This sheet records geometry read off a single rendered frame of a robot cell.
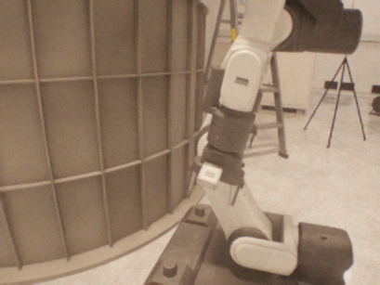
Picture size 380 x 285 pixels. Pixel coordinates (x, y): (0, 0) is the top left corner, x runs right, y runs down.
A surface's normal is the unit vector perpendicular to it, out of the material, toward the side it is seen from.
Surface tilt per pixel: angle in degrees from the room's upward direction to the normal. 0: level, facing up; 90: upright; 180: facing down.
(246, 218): 90
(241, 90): 90
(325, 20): 90
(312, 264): 90
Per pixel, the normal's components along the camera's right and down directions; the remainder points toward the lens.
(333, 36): -0.29, 0.64
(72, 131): 0.55, 0.28
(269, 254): -0.30, 0.29
